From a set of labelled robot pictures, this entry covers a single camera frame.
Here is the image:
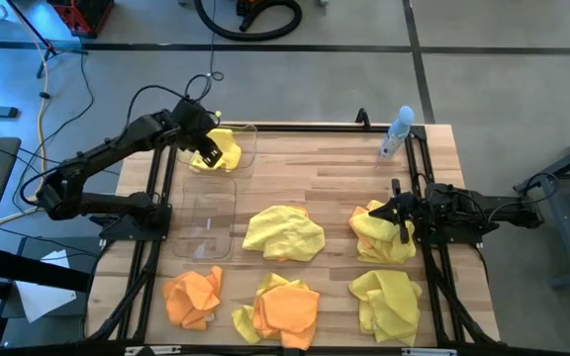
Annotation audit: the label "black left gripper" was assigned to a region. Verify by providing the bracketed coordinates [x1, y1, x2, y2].
[170, 98, 226, 169]

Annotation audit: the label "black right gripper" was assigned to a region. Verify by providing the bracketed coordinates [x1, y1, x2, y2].
[369, 178, 434, 245]

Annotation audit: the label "yellow microfiber towel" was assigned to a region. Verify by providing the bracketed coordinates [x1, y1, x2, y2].
[231, 272, 311, 345]
[241, 205, 327, 262]
[348, 269, 424, 347]
[189, 128, 242, 173]
[348, 199, 418, 265]

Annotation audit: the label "clear plastic basket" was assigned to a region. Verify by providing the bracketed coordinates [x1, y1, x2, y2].
[178, 123, 258, 179]
[172, 175, 238, 262]

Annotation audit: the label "light blue spray bottle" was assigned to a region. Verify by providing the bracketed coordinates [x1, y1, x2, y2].
[378, 105, 416, 160]

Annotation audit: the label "orange vacuum cleaner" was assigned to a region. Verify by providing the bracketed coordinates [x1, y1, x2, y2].
[235, 0, 286, 19]

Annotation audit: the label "black tripod stand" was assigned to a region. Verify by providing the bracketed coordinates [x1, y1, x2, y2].
[5, 0, 89, 79]

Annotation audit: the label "red toolbox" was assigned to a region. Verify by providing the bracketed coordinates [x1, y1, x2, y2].
[47, 0, 116, 40]

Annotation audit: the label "white paper sheet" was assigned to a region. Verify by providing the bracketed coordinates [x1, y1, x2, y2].
[15, 249, 78, 324]

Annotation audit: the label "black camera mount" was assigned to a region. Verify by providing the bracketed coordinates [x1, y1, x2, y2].
[354, 107, 372, 131]

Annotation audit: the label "thin black floor cable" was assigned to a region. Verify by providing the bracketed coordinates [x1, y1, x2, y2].
[184, 0, 226, 105]
[11, 51, 96, 214]

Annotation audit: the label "black aluminium table frame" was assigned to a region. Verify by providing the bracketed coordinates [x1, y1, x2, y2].
[84, 121, 503, 356]

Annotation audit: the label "black vacuum hose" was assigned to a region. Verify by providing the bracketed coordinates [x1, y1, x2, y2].
[194, 0, 304, 43]

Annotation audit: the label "silver frame bracket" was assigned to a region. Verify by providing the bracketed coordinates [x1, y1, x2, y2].
[401, 347, 459, 356]
[124, 345, 182, 356]

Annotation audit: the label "yellow floor cable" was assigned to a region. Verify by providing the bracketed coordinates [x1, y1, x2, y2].
[0, 14, 99, 227]

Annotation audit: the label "blue-grey table frame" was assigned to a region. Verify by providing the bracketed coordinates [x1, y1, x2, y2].
[512, 126, 570, 291]

